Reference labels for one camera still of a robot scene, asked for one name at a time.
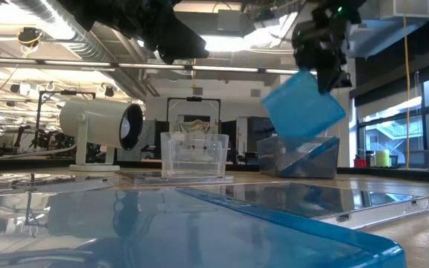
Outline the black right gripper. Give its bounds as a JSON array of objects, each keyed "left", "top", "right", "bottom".
[{"left": 291, "top": 0, "right": 364, "bottom": 94}]

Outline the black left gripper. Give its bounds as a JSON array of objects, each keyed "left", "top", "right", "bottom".
[{"left": 117, "top": 0, "right": 210, "bottom": 65}]

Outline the long ceiling light strip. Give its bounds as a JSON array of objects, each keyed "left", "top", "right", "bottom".
[{"left": 0, "top": 57, "right": 301, "bottom": 74}]

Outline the yellow-green jar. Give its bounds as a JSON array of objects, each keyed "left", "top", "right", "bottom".
[{"left": 375, "top": 149, "right": 391, "bottom": 168}]

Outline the blue container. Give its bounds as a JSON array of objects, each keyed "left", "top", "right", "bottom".
[{"left": 256, "top": 134, "right": 341, "bottom": 179}]

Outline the white cylindrical lamp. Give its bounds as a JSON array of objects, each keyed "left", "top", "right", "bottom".
[{"left": 59, "top": 98, "right": 144, "bottom": 173}]

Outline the clear plastic bin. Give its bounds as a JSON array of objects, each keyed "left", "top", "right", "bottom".
[{"left": 160, "top": 131, "right": 230, "bottom": 178}]

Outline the yellow extension cable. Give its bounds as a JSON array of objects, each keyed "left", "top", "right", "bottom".
[{"left": 402, "top": 14, "right": 412, "bottom": 169}]

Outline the silver ventilation duct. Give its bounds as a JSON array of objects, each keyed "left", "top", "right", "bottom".
[{"left": 9, "top": 0, "right": 160, "bottom": 98}]

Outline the black background rig frame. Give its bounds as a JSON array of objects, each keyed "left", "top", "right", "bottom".
[{"left": 165, "top": 95, "right": 222, "bottom": 135}]

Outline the black aluminium table frame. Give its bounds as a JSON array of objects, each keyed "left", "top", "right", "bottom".
[{"left": 0, "top": 158, "right": 429, "bottom": 184}]

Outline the yellow black cable reel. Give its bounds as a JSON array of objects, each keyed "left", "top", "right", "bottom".
[{"left": 16, "top": 26, "right": 45, "bottom": 48}]

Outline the white lamp cable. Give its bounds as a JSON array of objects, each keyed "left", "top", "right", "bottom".
[{"left": 0, "top": 143, "right": 78, "bottom": 160}]

